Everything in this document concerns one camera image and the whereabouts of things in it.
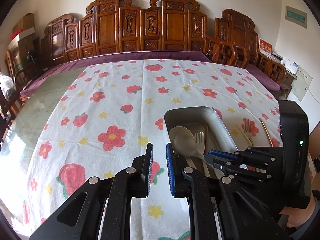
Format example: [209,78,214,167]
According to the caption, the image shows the carved wooden armchair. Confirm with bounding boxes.
[214,9,286,85]

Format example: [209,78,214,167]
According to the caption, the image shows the grey metal utensil box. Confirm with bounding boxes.
[163,106,247,181]

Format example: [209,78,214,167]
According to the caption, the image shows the purple armchair cushion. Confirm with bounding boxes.
[246,63,280,92]

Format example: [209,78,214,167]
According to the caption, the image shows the strawberry flower tablecloth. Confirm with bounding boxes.
[15,58,317,240]

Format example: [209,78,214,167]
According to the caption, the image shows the carved wooden long sofa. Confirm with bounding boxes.
[41,0,238,66]

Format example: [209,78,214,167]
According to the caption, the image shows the white box on side table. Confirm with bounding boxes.
[285,59,299,75]

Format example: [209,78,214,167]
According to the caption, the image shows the grey wall electrical panel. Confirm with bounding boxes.
[285,5,308,29]

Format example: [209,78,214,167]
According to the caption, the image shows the white wall panel box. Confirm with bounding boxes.
[291,66,312,101]

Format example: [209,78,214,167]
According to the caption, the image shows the white plastic bag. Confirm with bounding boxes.
[0,73,16,101]

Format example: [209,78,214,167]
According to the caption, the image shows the silver metal fork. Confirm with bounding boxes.
[244,118,253,146]

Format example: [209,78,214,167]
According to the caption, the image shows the red calendar card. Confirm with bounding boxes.
[259,38,272,55]

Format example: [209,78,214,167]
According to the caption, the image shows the person's right hand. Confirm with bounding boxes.
[280,196,316,228]

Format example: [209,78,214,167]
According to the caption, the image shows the wooden chair at left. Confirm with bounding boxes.
[0,49,28,140]

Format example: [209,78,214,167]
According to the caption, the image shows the cream plastic fork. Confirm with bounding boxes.
[194,132,210,178]

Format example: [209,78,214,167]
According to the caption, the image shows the small cream plastic spoon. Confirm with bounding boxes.
[173,132,216,178]

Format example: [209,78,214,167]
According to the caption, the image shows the purple sofa cushion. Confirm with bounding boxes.
[20,50,210,97]

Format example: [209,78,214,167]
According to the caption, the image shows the stacked cardboard boxes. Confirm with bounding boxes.
[8,12,37,71]

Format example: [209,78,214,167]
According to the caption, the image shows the wooden side table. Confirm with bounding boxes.
[280,70,297,96]

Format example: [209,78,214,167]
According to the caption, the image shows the large cream plastic spoon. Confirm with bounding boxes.
[169,126,198,169]

